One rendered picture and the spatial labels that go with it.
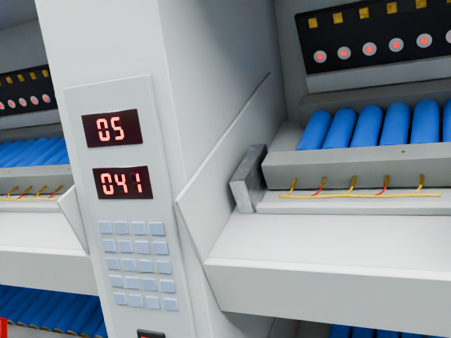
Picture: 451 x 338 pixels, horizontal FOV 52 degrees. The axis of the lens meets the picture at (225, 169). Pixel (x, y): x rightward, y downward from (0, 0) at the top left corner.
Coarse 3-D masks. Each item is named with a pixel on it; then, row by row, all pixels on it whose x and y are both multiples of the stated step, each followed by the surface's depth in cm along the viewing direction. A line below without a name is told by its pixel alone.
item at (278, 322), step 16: (288, 320) 42; (272, 336) 39; (288, 336) 42; (304, 336) 44; (320, 336) 43; (336, 336) 40; (352, 336) 40; (368, 336) 40; (384, 336) 39; (400, 336) 41; (416, 336) 38; (432, 336) 38
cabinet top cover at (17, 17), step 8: (0, 0) 43; (8, 0) 44; (16, 0) 44; (24, 0) 45; (32, 0) 45; (0, 8) 47; (8, 8) 47; (16, 8) 48; (24, 8) 49; (32, 8) 49; (0, 16) 51; (8, 16) 52; (16, 16) 52; (24, 16) 53; (32, 16) 54; (0, 24) 56; (8, 24) 57; (16, 24) 57
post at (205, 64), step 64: (64, 0) 29; (128, 0) 27; (192, 0) 30; (256, 0) 39; (64, 64) 30; (128, 64) 28; (192, 64) 29; (256, 64) 39; (64, 128) 32; (192, 128) 29; (192, 256) 29; (256, 320) 37
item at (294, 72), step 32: (288, 0) 43; (320, 0) 41; (352, 0) 40; (0, 32) 60; (32, 32) 57; (288, 32) 43; (0, 64) 61; (32, 64) 59; (288, 64) 44; (288, 96) 45
